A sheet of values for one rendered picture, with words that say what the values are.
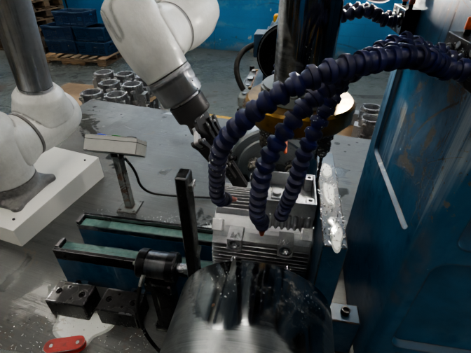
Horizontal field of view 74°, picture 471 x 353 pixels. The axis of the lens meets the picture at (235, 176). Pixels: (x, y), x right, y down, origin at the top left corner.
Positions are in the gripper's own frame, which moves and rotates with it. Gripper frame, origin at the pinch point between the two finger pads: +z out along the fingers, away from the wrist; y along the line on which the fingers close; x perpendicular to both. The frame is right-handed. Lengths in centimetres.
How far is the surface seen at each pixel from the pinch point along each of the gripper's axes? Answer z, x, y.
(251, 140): 0.0, -2.3, 15.1
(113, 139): -16.7, 36.1, 17.4
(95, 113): -21, 99, 91
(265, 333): 1.1, -11.3, -37.7
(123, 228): 1.8, 36.2, -2.2
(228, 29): 7, 134, 574
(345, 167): 46, -16, 58
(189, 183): -12.0, -2.6, -19.8
